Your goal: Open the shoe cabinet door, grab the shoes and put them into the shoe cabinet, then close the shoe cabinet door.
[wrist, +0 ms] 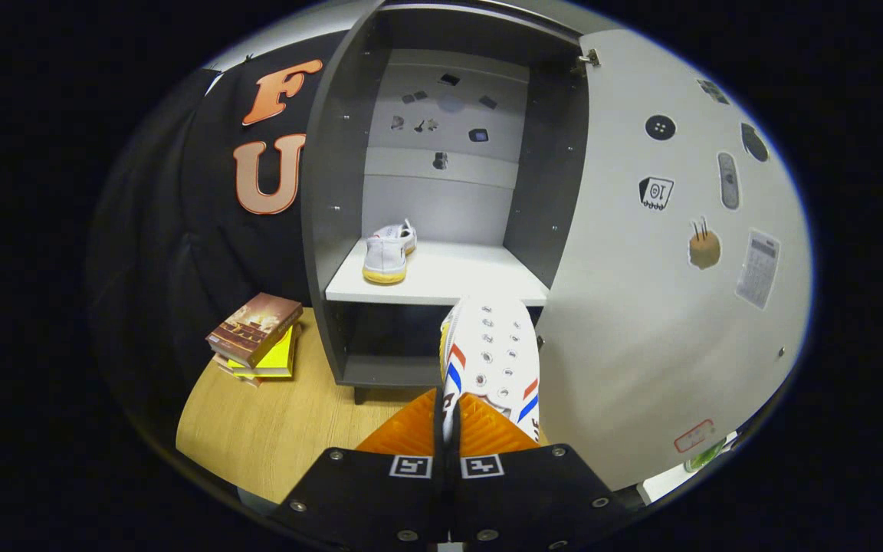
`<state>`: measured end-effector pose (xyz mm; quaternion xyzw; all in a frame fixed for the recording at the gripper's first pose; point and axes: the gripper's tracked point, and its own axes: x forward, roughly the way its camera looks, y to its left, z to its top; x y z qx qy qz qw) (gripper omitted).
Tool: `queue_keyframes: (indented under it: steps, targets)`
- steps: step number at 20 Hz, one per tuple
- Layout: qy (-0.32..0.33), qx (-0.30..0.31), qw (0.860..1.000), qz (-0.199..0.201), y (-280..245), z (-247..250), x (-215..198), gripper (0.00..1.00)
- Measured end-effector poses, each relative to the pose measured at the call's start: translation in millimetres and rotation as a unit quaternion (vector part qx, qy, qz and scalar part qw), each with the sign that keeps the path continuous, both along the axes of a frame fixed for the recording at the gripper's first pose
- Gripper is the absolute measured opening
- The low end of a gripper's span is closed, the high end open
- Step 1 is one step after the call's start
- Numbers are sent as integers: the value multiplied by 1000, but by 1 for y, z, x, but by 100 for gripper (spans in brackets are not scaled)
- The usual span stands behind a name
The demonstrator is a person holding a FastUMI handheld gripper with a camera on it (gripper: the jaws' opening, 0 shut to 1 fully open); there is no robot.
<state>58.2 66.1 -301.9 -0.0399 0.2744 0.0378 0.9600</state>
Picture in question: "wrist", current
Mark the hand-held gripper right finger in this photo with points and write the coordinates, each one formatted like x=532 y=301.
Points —
x=468 y=502

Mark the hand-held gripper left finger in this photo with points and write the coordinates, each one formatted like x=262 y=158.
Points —
x=430 y=502

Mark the white shoe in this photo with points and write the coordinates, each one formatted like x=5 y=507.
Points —
x=385 y=257
x=491 y=345

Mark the beige shoe cabinet door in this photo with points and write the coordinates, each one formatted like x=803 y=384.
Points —
x=625 y=307

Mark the grey shoe cabinet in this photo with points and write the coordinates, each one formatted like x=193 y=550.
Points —
x=338 y=192

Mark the white paper sheet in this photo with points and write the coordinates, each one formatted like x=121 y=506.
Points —
x=667 y=481

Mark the yellow book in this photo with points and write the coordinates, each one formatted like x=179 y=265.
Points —
x=277 y=359

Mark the thin brown book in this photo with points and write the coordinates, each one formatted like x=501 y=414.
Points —
x=236 y=374

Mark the small green object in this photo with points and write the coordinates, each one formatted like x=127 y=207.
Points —
x=704 y=456

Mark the thick brown picture-cover book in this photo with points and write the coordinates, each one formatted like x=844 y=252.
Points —
x=254 y=326

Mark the black backdrop cloth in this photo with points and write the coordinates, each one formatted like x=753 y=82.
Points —
x=181 y=245

